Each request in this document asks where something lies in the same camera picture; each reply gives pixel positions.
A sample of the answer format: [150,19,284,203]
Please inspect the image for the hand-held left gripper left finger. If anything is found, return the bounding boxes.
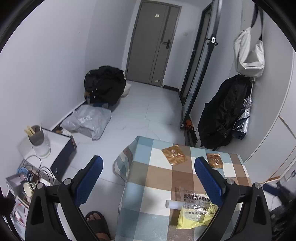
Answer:
[25,155,104,241]

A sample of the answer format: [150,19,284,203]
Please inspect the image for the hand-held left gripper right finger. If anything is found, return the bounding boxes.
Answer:
[194,156,272,241]

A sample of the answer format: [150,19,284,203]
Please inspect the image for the clear yellow bread bag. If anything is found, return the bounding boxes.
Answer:
[176,186,216,230]

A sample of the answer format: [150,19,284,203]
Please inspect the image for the white tube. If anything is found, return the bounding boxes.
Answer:
[165,200,186,209]

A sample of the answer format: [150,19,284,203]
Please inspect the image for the white shoulder bag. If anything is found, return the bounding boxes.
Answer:
[233,26,265,78]

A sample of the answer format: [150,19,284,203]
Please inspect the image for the brown tea packet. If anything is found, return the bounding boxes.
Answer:
[206,152,224,169]
[161,144,188,166]

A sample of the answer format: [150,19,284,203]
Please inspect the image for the yellow snack wrapper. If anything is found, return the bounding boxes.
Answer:
[206,201,220,226]

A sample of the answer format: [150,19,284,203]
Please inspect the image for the white box with dark side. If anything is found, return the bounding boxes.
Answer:
[41,128,77,184]

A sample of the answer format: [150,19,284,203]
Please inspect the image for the person's foot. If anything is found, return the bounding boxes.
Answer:
[86,212,112,241]

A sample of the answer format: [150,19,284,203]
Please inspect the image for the black sandal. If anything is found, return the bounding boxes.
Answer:
[85,211,113,241]

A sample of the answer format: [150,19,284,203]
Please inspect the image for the white round container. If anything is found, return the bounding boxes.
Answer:
[30,134,51,158]

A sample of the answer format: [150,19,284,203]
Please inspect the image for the checked tablecloth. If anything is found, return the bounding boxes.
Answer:
[113,136,253,241]

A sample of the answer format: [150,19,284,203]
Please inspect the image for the grey plastic mailing bag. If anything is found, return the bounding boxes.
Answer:
[60,104,112,141]

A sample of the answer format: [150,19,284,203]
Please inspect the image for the dark blue object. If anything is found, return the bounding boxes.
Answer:
[262,184,282,195]

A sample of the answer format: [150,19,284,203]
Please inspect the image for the grey cup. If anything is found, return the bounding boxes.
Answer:
[27,125,45,146]

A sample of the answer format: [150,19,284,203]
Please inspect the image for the black backpack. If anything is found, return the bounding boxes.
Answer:
[197,74,253,150]

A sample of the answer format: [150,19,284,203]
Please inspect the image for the silver folding umbrella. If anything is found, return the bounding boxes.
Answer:
[232,77,256,140]

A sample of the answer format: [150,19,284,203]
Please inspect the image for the black bag pile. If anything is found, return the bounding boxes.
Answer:
[84,65,127,106]

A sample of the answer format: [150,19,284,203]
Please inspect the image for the black framed glass door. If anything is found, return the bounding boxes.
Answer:
[179,0,223,149]

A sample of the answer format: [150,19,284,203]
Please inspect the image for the grey door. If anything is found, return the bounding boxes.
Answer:
[126,0,181,88]

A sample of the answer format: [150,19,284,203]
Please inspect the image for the tangled black cables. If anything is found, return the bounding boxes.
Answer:
[22,155,58,186]

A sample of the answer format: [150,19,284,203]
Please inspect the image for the black hanging strap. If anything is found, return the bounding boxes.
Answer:
[249,4,264,42]

